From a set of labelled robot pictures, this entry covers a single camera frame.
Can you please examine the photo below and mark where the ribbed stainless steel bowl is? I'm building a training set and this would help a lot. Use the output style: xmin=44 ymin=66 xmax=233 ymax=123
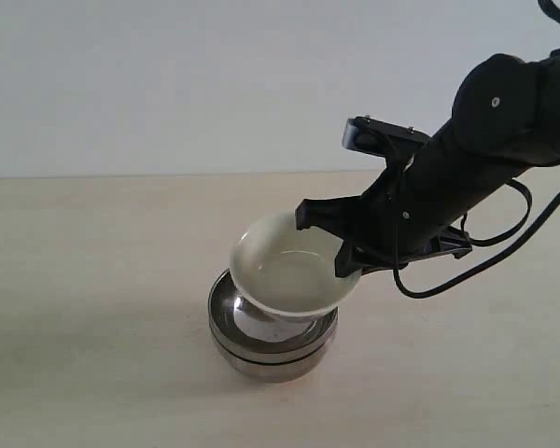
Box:
xmin=207 ymin=270 xmax=338 ymax=364

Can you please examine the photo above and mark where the smooth stainless steel bowl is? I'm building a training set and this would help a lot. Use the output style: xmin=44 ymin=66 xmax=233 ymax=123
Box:
xmin=211 ymin=333 xmax=336 ymax=383

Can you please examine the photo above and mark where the white ceramic bowl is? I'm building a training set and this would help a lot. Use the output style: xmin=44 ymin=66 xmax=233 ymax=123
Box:
xmin=229 ymin=210 xmax=362 ymax=321

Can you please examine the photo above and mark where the black camera cable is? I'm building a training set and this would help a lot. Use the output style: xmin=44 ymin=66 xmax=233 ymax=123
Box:
xmin=386 ymin=134 xmax=560 ymax=299

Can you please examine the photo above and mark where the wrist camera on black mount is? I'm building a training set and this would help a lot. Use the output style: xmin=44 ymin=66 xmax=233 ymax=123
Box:
xmin=342 ymin=116 xmax=430 ymax=163

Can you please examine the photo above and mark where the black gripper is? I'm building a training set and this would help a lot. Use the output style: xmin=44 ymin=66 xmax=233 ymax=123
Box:
xmin=295 ymin=123 xmax=499 ymax=278

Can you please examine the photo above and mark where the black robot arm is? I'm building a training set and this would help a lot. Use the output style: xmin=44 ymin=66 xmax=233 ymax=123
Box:
xmin=295 ymin=54 xmax=560 ymax=278

